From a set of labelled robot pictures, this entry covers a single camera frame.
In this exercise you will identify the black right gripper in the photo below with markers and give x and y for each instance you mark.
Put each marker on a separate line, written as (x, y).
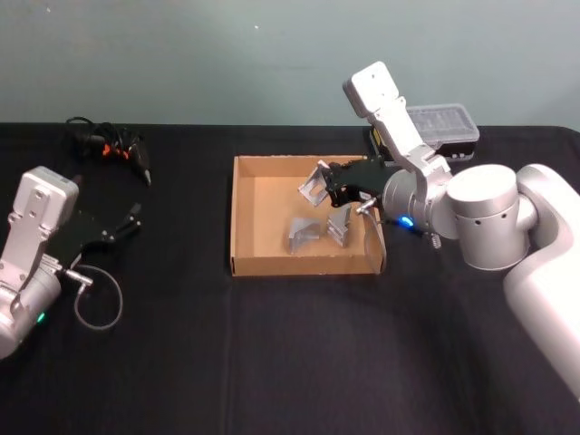
(369, 179)

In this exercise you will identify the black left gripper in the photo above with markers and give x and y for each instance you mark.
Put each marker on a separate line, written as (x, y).
(79, 235)

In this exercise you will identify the grey metal corner bracket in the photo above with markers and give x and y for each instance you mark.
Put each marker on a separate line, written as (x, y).
(312, 186)
(339, 226)
(299, 233)

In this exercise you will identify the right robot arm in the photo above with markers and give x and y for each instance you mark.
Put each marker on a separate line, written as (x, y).
(489, 213)

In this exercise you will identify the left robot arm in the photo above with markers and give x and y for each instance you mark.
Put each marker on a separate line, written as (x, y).
(31, 254)

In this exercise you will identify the shallow brown cardboard tray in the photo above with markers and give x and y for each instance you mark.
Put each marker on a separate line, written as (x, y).
(272, 254)

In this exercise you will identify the clear plastic case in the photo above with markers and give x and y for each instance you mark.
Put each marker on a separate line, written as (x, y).
(446, 120)

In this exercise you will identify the black table cloth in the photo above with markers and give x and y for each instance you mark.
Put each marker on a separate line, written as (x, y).
(272, 353)

